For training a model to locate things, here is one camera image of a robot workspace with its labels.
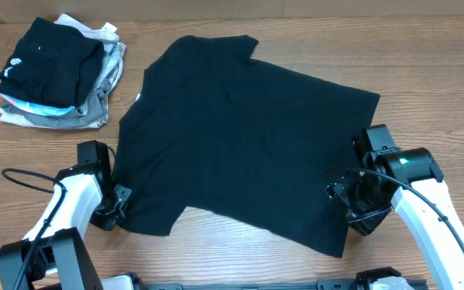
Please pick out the folded white garment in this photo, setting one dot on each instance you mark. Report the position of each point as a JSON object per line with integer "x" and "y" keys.
{"x": 107, "y": 34}

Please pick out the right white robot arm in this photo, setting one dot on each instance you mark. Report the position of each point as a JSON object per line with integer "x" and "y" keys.
{"x": 411, "y": 184}

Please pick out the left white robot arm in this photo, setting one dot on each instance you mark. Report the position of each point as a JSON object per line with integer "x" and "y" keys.
{"x": 55, "y": 244}

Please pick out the folded grey garment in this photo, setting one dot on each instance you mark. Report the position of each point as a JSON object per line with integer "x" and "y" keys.
{"x": 92, "y": 114}

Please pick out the folded black shirt with logo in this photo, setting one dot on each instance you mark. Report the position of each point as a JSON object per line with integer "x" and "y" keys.
{"x": 52, "y": 65}

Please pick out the black t-shirt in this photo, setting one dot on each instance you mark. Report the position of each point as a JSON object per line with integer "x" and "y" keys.
{"x": 216, "y": 129}

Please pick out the folded light blue garment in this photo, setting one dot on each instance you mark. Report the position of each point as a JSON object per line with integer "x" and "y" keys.
{"x": 37, "y": 109}

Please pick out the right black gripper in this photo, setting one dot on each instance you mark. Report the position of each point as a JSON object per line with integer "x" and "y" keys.
{"x": 366, "y": 222}

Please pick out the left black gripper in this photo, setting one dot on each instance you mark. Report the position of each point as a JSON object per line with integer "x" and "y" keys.
{"x": 109, "y": 221}

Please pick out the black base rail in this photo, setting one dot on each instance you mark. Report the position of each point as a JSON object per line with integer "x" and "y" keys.
{"x": 333, "y": 284}

